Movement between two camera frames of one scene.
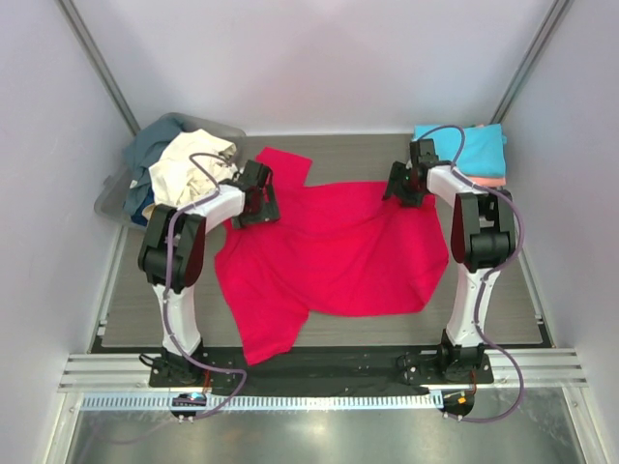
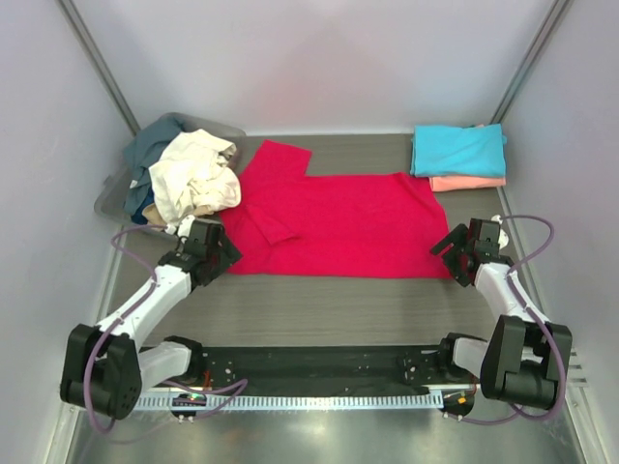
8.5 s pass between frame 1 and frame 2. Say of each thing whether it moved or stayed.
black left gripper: moved
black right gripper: moved
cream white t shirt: stayed
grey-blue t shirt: stayed
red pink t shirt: moved
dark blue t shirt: stayed
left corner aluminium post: stayed
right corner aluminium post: stayed
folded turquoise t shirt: stayed
